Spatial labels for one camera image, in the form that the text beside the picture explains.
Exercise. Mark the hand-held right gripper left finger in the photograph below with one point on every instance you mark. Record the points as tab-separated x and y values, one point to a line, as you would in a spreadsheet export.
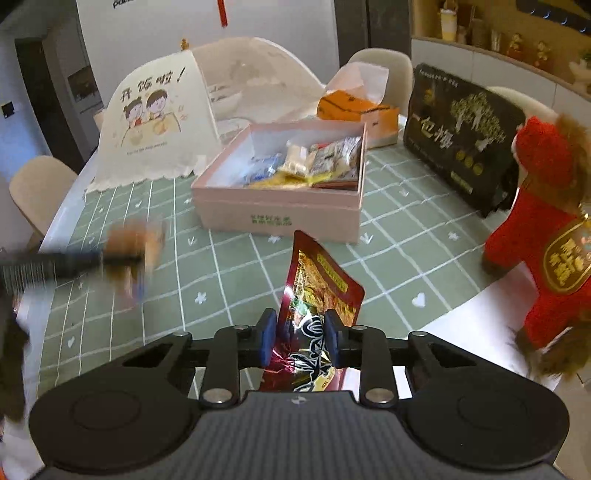
268	337

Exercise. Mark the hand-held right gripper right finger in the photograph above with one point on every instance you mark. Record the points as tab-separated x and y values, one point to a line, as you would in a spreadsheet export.
331	337

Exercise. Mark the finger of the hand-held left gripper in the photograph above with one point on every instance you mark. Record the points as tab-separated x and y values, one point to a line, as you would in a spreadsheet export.
83	263
140	288

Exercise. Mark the small cake packet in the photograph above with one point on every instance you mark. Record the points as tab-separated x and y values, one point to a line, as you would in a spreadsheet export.
138	237

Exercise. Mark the red foil snack packet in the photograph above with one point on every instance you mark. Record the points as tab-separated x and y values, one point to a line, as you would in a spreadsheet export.
323	281

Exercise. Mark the pink cardboard box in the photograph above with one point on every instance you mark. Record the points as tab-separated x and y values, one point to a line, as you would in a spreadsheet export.
277	214

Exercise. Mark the yellow snack packet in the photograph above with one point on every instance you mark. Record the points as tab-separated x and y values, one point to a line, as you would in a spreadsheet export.
277	182

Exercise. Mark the beige chair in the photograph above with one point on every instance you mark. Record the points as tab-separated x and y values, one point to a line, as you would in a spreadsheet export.
39	194
388	64
531	99

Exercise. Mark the green checked tablecloth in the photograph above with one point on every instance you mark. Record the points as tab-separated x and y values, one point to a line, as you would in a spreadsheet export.
406	258

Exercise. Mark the cartoon print mesh food cover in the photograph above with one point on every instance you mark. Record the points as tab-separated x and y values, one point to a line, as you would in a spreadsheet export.
152	134

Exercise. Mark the blue white clear packet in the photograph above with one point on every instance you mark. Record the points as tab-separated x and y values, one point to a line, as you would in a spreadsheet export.
263	168

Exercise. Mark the red plush toy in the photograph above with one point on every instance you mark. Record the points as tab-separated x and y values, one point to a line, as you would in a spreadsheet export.
531	230

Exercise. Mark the orange tissue box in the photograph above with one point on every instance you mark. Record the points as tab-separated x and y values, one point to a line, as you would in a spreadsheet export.
355	110

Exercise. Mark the black gold printed bag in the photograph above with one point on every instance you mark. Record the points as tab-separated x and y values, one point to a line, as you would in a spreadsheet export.
457	138

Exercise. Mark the white tissue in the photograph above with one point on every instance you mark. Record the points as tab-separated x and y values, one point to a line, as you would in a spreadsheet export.
360	78

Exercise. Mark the red hanging tassel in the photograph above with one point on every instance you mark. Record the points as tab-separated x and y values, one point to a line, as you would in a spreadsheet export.
223	13

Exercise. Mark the pale yellow cup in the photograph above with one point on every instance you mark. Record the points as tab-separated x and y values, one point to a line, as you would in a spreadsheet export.
448	25

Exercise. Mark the small golden figurine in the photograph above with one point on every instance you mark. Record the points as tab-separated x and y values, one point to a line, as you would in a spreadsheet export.
542	53
515	46

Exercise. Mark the black wall switch panel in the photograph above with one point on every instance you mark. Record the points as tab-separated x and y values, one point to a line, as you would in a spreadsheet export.
6	110

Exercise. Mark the wooden wall shelf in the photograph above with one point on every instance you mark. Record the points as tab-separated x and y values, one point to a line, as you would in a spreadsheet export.
489	18

